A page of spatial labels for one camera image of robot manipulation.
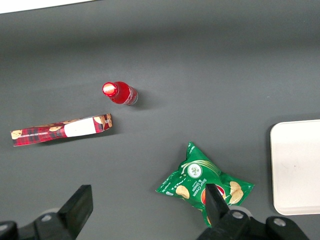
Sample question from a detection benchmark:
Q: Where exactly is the red plaid cookie box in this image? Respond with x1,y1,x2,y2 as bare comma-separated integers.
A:
10,113,113,147

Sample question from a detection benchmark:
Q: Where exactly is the cream plastic tray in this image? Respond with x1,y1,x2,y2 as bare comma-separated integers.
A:
269,119,320,216

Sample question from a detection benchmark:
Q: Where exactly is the red soda bottle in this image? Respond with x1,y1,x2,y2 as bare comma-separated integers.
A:
101,81,139,106

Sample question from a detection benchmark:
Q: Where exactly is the green chips bag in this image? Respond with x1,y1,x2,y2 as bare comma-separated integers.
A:
155,141,256,227

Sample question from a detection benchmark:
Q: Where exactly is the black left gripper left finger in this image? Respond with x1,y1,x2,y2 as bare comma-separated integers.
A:
34,184,94,240

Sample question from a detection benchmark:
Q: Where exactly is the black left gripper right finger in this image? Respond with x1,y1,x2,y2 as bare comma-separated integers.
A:
197,183,251,240

